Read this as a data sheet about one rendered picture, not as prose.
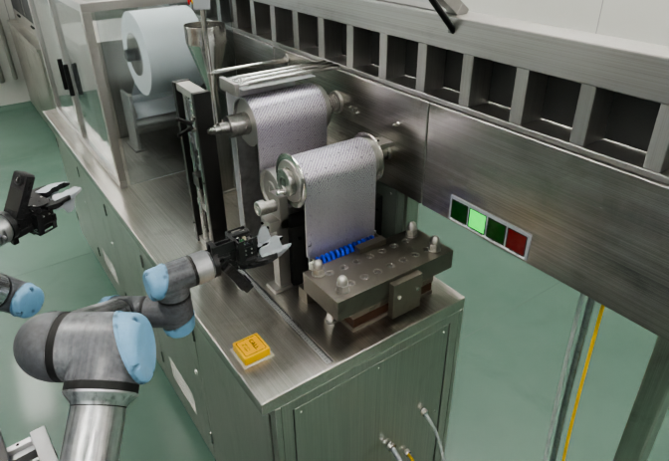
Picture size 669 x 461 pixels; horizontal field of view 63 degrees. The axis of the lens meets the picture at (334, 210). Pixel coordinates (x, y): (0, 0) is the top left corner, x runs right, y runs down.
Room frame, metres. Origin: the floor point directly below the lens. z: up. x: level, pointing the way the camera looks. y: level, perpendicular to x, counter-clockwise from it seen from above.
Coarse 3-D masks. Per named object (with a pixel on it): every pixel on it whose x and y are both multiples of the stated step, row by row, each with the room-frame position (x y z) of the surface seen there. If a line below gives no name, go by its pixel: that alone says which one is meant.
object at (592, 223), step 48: (240, 48) 2.23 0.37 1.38; (384, 96) 1.50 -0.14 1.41; (432, 144) 1.33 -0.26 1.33; (480, 144) 1.21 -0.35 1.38; (528, 144) 1.10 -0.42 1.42; (624, 144) 1.06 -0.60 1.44; (432, 192) 1.32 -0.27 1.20; (480, 192) 1.19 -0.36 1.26; (528, 192) 1.08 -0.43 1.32; (576, 192) 0.99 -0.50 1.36; (624, 192) 0.92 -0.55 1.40; (576, 240) 0.97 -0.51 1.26; (624, 240) 0.90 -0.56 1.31; (576, 288) 0.95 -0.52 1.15; (624, 288) 0.88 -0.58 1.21
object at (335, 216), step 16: (368, 176) 1.36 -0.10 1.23; (320, 192) 1.27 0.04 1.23; (336, 192) 1.30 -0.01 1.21; (352, 192) 1.33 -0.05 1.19; (368, 192) 1.36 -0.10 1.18; (320, 208) 1.27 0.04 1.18; (336, 208) 1.30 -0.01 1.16; (352, 208) 1.33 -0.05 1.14; (368, 208) 1.36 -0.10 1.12; (320, 224) 1.27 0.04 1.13; (336, 224) 1.30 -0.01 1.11; (352, 224) 1.33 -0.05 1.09; (368, 224) 1.36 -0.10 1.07; (320, 240) 1.27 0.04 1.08; (336, 240) 1.30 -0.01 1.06
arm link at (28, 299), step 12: (0, 276) 0.96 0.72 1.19; (0, 288) 0.94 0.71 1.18; (12, 288) 0.96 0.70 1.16; (24, 288) 0.97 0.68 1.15; (36, 288) 0.98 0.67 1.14; (0, 300) 0.93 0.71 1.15; (12, 300) 0.94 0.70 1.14; (24, 300) 0.95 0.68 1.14; (36, 300) 0.97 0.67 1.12; (12, 312) 0.94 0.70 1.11; (24, 312) 0.94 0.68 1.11; (36, 312) 0.96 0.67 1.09
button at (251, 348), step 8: (256, 336) 1.06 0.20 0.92; (240, 344) 1.03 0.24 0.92; (248, 344) 1.03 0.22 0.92; (256, 344) 1.03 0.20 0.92; (264, 344) 1.03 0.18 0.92; (240, 352) 1.00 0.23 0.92; (248, 352) 1.00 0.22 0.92; (256, 352) 1.00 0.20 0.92; (264, 352) 1.01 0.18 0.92; (248, 360) 0.99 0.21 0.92; (256, 360) 1.00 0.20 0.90
